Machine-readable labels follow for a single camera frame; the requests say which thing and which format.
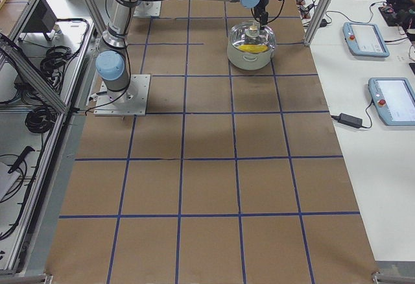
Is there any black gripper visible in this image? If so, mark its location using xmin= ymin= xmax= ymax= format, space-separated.
xmin=253 ymin=0 xmax=269 ymax=26

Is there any yellow corn cob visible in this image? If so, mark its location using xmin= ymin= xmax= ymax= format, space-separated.
xmin=237 ymin=44 xmax=269 ymax=54

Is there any pale green cooking pot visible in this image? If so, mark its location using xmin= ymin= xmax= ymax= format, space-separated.
xmin=227 ymin=34 xmax=275 ymax=71

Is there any far teach pendant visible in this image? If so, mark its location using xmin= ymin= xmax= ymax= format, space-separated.
xmin=342 ymin=22 xmax=390 ymax=58

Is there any teach pendant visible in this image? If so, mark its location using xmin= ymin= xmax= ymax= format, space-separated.
xmin=368 ymin=77 xmax=414 ymax=126
xmin=342 ymin=22 xmax=390 ymax=58

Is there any black power adapter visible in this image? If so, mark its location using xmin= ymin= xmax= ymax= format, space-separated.
xmin=338 ymin=113 xmax=362 ymax=128

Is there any near teach pendant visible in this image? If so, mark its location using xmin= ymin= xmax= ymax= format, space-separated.
xmin=368 ymin=77 xmax=414 ymax=126

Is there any brown paper table cover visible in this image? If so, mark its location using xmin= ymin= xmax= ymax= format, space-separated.
xmin=46 ymin=0 xmax=376 ymax=283

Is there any aluminium frame post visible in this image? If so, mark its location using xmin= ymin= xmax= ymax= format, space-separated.
xmin=303 ymin=0 xmax=331 ymax=47

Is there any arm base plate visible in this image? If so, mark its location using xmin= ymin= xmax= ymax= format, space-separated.
xmin=93 ymin=75 xmax=150 ymax=116
xmin=133 ymin=1 xmax=161 ymax=18

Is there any black cable bundle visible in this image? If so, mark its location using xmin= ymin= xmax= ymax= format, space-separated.
xmin=25 ymin=106 xmax=56 ymax=134

